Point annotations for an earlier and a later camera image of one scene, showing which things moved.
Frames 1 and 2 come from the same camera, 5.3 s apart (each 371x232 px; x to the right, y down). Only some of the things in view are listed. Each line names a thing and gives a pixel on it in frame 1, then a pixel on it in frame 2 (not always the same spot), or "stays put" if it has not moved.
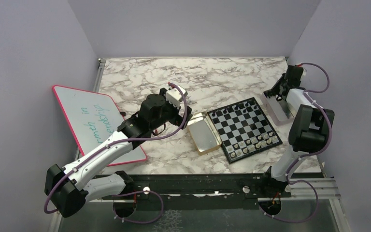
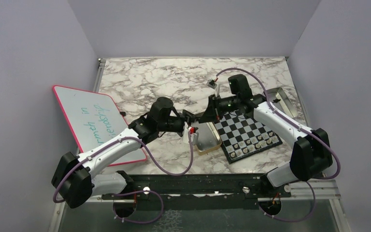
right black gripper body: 276,88 -> 226,104
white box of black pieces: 280,110 stays put
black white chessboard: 244,129 stays put
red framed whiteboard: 93,117 stays put
